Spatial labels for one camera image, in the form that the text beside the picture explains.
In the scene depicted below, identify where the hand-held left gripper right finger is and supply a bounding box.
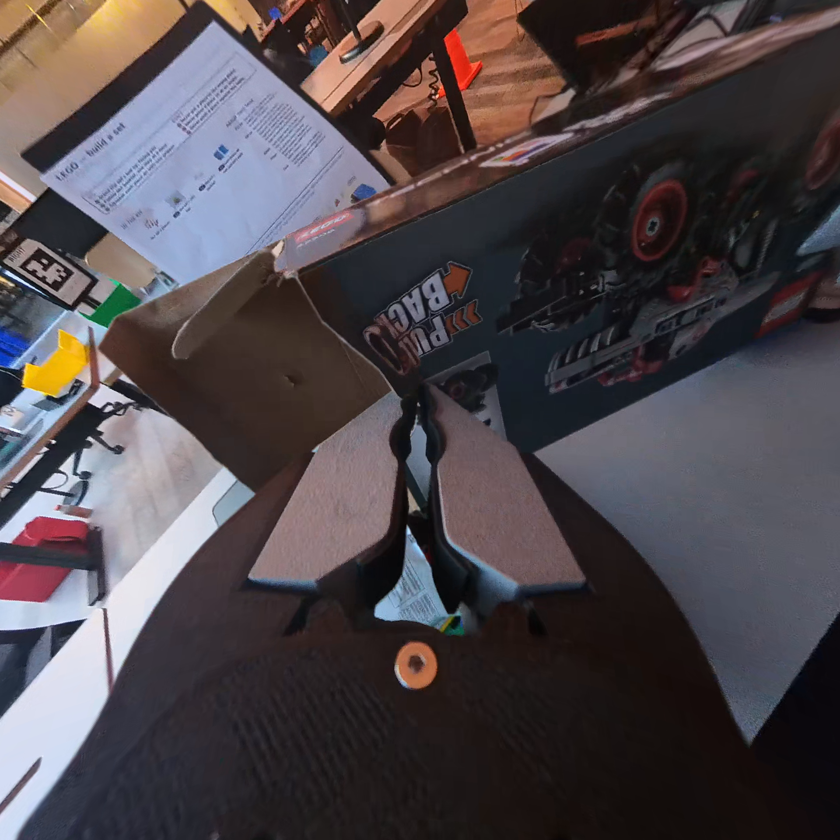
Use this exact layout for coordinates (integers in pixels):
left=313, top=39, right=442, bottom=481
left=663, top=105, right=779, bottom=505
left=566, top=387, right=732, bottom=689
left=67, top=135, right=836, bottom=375
left=420, top=384, right=587, bottom=635

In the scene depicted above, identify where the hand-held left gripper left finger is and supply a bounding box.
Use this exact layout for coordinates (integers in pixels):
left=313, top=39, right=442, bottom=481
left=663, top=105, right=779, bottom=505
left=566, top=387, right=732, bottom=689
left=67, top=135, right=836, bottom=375
left=248, top=394, right=412, bottom=626

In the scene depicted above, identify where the black lego set box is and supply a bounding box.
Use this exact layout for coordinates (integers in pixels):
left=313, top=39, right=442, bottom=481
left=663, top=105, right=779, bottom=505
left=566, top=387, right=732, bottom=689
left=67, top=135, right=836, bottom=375
left=98, top=7, right=840, bottom=493

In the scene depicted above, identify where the printed plastic parts bag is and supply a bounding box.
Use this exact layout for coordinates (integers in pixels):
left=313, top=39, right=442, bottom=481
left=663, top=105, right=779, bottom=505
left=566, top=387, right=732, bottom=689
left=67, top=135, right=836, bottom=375
left=374, top=525, right=468, bottom=637

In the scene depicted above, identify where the black office chair base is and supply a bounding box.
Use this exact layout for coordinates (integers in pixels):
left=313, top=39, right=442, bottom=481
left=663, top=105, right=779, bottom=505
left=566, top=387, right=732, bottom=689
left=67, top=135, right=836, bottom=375
left=62, top=416, right=127, bottom=490

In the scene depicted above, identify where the red plastic bin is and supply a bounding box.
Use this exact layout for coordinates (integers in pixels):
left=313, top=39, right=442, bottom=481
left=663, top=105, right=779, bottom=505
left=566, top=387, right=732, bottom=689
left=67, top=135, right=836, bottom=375
left=0, top=516, right=94, bottom=605

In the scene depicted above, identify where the green plastic bin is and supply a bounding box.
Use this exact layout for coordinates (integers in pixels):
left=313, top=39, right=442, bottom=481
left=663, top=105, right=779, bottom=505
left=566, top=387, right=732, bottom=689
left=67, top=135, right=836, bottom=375
left=80, top=278, right=143, bottom=329

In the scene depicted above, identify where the yellow plastic bin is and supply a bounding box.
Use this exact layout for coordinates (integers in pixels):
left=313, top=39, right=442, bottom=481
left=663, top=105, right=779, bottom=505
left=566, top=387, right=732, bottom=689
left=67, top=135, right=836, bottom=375
left=21, top=328, right=91, bottom=399

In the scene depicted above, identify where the black and white marker tag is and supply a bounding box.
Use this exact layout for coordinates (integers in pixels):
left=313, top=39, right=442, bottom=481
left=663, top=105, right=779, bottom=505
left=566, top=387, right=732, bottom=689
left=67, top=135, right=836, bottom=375
left=0, top=236, right=99, bottom=311

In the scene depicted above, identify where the white instruction sheet sign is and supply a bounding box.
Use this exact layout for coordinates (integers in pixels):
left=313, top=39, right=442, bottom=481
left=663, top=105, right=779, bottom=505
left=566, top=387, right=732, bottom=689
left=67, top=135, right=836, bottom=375
left=21, top=18, right=395, bottom=284

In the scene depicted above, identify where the orange traffic cone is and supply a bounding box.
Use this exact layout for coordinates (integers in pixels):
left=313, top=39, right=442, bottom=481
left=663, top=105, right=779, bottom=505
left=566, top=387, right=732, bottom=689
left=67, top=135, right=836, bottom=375
left=442, top=29, right=484, bottom=91

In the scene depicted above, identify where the wooden desk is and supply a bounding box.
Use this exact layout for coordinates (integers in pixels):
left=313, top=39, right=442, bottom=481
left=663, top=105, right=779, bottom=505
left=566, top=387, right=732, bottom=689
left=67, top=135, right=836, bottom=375
left=301, top=0, right=479, bottom=153

